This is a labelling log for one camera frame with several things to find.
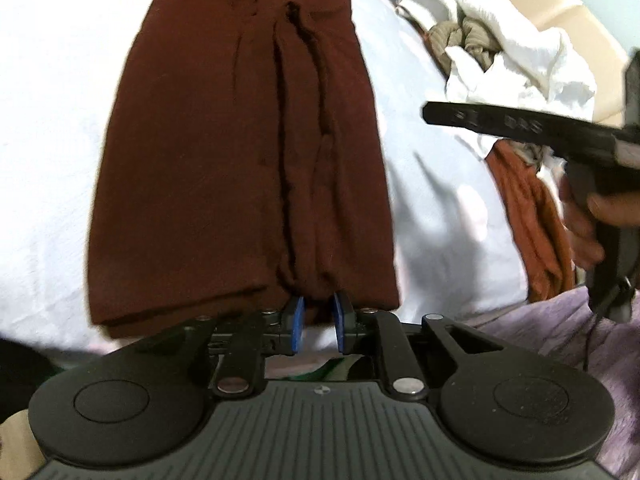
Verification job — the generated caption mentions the white crinkled cloth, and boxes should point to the white crinkled cloth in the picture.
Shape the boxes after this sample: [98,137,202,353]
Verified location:
[442,0,598,158]

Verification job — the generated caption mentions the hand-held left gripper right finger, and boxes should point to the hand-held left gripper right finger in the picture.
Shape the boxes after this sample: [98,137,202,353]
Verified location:
[332,291,503,401]

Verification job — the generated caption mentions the person's right hand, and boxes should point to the person's right hand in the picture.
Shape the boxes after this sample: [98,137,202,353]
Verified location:
[559,175,640,267]

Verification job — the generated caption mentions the maroon garment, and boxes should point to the maroon garment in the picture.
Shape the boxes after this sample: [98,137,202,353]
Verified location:
[85,0,401,340]

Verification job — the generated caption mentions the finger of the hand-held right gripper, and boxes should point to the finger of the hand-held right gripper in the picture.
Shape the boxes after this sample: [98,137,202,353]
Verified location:
[422,101,453,128]

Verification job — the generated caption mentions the beige padded headboard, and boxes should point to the beige padded headboard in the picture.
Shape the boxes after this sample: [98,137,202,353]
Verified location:
[435,0,640,126]

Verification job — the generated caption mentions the tan striped garment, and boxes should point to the tan striped garment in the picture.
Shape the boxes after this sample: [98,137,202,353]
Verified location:
[425,15,556,171]

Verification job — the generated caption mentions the rust orange garment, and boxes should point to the rust orange garment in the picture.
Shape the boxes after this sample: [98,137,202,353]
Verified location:
[486,140,576,303]

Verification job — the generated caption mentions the bed with polka dot sheet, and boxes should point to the bed with polka dot sheet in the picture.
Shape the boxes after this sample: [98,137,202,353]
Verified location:
[0,0,531,361]

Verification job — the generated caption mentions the purple fuzzy robe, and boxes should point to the purple fuzzy robe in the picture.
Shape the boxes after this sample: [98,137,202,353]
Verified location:
[472,287,640,480]

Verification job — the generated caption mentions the dark cloth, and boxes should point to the dark cloth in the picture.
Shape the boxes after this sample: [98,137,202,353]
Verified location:
[0,337,63,413]

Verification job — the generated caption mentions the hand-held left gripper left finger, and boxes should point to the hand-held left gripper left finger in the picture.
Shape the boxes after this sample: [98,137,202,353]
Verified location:
[145,296,306,401]

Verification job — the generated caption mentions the green patterned cloth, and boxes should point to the green patterned cloth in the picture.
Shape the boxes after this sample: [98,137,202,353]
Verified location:
[265,355,381,383]

